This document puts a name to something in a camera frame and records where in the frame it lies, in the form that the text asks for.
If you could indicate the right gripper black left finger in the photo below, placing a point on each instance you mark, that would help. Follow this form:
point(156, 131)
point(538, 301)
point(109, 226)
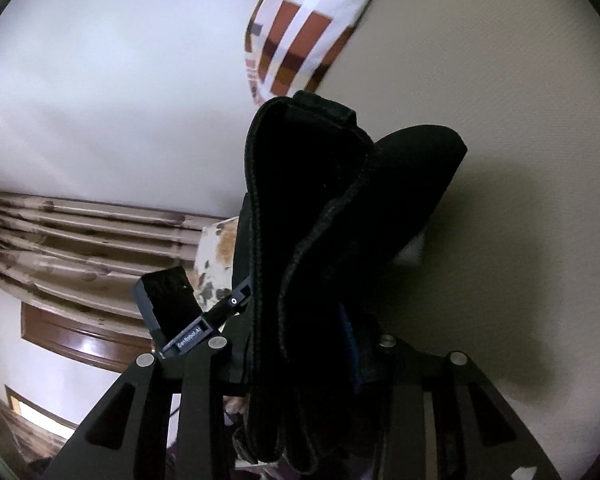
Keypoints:
point(125, 435)

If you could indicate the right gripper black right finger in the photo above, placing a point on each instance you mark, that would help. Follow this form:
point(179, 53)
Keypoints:
point(440, 417)

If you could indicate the black pants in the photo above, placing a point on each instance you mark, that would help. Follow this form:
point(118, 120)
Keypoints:
point(328, 208)

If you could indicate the floral cushion brown white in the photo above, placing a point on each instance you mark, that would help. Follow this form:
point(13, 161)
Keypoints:
point(211, 276)

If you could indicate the beige striped curtain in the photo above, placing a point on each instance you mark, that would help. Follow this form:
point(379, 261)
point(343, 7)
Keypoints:
point(64, 255)

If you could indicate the pink patterned pillow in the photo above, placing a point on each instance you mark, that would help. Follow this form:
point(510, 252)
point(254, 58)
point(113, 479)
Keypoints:
point(290, 45)

